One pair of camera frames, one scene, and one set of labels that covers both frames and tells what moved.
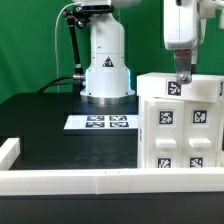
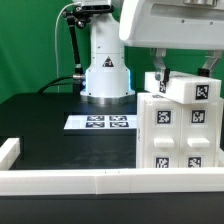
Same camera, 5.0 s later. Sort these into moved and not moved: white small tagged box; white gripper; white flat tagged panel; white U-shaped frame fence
Moved: white gripper; white small tagged box
Not moved: white flat tagged panel; white U-shaped frame fence
